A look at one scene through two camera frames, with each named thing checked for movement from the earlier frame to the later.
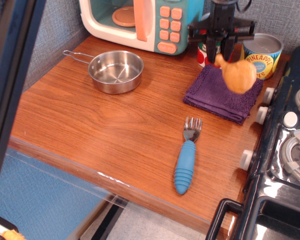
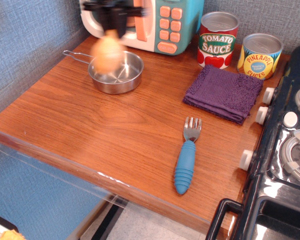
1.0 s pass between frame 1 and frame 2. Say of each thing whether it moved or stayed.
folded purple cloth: stayed
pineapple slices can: stayed
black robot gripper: moved
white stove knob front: stayed
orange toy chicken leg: moved
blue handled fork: stayed
